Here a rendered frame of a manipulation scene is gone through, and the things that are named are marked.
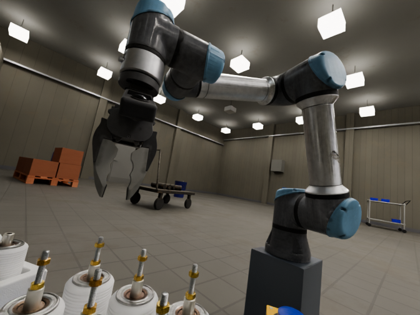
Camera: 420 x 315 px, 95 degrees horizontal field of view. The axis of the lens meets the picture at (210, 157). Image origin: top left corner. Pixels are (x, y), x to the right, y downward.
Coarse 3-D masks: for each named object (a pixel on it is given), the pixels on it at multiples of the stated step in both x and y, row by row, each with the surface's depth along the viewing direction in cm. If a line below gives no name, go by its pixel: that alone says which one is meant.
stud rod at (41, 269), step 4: (44, 252) 33; (48, 252) 33; (44, 256) 33; (40, 268) 33; (44, 268) 33; (40, 272) 33; (36, 276) 32; (40, 276) 33; (36, 280) 32; (40, 280) 33
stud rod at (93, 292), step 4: (96, 272) 30; (100, 272) 30; (96, 276) 29; (100, 276) 30; (92, 288) 29; (96, 288) 29; (92, 292) 29; (96, 292) 30; (92, 296) 29; (88, 300) 29; (92, 300) 29; (88, 304) 29; (92, 304) 29
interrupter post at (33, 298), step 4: (28, 288) 32; (28, 292) 32; (32, 292) 32; (36, 292) 32; (40, 292) 32; (28, 296) 31; (32, 296) 32; (36, 296) 32; (40, 296) 32; (28, 300) 31; (32, 300) 32; (36, 300) 32; (40, 300) 32; (24, 304) 31; (28, 304) 31; (32, 304) 32; (36, 304) 32; (24, 308) 31; (28, 308) 31; (32, 308) 32; (36, 308) 32
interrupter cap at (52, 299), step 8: (24, 296) 34; (48, 296) 35; (56, 296) 35; (8, 304) 32; (16, 304) 32; (40, 304) 33; (48, 304) 33; (56, 304) 33; (8, 312) 30; (16, 312) 30; (24, 312) 31; (32, 312) 31; (40, 312) 31; (48, 312) 31
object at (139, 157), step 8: (136, 152) 33; (144, 152) 33; (136, 160) 32; (144, 160) 33; (136, 168) 32; (144, 168) 33; (136, 176) 32; (144, 176) 33; (136, 184) 32; (128, 192) 32
